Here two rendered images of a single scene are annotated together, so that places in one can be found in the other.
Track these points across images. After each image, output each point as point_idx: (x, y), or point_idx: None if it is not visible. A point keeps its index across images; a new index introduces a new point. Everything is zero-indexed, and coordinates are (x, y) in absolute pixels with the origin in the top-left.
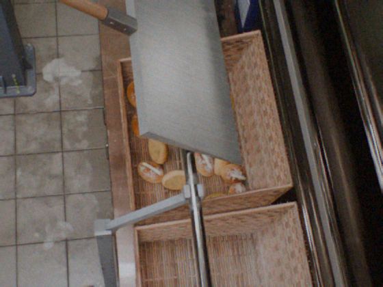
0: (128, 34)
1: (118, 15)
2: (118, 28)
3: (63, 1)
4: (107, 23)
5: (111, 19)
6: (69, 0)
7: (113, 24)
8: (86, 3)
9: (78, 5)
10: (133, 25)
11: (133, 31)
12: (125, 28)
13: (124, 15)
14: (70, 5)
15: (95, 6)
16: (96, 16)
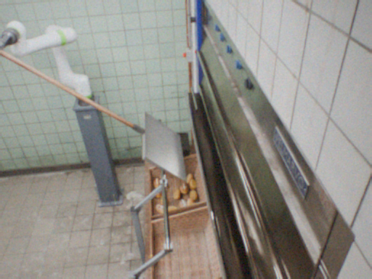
0: (142, 134)
1: (138, 126)
2: (138, 131)
3: (118, 119)
4: (134, 128)
5: (135, 127)
6: (120, 119)
7: (136, 129)
8: (126, 120)
9: (123, 121)
10: (143, 130)
11: (143, 132)
12: (140, 131)
13: (140, 127)
14: (121, 121)
15: (129, 122)
16: (130, 126)
